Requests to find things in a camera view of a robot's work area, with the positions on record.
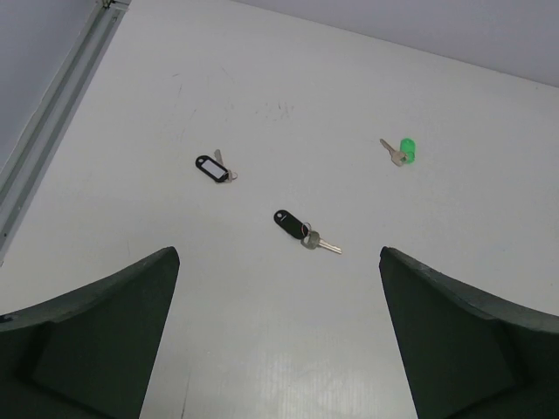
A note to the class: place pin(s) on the black tag silver key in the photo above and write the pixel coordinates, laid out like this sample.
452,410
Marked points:
308,237

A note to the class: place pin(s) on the left aluminium frame rail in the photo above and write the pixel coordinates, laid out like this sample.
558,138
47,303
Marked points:
50,51

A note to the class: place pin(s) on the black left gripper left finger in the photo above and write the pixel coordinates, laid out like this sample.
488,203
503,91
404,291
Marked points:
89,353

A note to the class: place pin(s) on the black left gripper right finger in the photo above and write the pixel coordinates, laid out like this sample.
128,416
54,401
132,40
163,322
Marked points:
468,353

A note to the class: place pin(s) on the green tag silver key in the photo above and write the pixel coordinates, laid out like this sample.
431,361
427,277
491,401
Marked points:
405,154

